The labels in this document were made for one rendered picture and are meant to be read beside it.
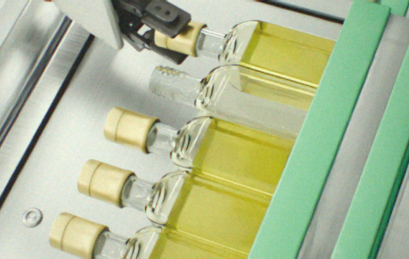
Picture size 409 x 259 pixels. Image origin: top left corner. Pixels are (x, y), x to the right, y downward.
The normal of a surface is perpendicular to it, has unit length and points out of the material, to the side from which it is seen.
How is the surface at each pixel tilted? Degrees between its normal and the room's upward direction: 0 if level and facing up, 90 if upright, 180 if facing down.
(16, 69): 90
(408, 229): 90
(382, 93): 90
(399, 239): 90
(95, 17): 74
